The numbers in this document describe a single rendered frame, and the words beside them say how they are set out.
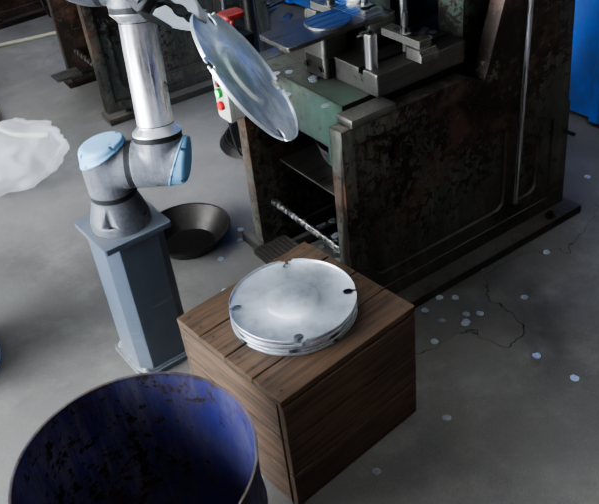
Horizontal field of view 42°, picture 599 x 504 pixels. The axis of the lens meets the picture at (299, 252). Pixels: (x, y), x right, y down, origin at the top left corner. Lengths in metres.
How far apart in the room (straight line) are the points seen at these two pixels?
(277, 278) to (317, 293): 0.12
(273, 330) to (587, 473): 0.79
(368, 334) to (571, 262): 0.97
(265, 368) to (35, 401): 0.82
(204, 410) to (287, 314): 0.31
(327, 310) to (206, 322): 0.28
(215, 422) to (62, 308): 1.11
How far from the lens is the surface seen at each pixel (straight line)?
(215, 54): 1.41
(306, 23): 2.11
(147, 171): 1.86
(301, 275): 1.83
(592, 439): 2.01
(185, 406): 1.56
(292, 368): 1.65
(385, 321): 1.74
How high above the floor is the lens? 1.51
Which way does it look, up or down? 36 degrees down
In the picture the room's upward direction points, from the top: 7 degrees counter-clockwise
